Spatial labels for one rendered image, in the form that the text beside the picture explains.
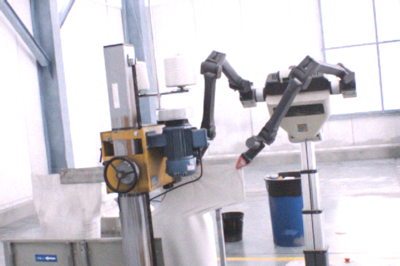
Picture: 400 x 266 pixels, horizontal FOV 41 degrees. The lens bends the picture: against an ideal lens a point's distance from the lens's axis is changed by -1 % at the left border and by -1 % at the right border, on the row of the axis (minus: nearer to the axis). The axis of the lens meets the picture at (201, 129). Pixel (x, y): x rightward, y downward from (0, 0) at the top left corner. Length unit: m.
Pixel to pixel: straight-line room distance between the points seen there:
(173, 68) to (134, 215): 0.76
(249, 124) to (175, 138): 8.57
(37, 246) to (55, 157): 5.64
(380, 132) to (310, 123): 7.60
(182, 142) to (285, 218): 2.65
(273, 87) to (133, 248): 1.25
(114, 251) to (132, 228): 0.39
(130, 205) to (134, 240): 0.17
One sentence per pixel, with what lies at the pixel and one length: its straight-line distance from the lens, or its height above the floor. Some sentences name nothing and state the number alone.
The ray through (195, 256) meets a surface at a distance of 3.07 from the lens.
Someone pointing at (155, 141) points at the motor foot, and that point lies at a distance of 2.68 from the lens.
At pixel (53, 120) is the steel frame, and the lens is 8.90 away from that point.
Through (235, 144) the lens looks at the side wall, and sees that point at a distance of 11.28.
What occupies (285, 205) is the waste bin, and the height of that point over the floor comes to 0.40.
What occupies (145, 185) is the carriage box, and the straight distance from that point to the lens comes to 2.66.
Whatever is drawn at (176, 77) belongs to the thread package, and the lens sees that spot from 2.75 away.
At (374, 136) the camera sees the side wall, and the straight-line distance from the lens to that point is 10.87.
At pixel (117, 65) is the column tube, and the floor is 1.65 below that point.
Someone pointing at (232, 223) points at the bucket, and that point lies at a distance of 5.46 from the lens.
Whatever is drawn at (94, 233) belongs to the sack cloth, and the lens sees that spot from 3.35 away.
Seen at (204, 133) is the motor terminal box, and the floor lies 1.28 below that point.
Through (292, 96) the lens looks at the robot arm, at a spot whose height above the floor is 1.42.
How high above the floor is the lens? 1.44
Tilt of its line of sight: 3 degrees down
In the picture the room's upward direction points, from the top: 6 degrees counter-clockwise
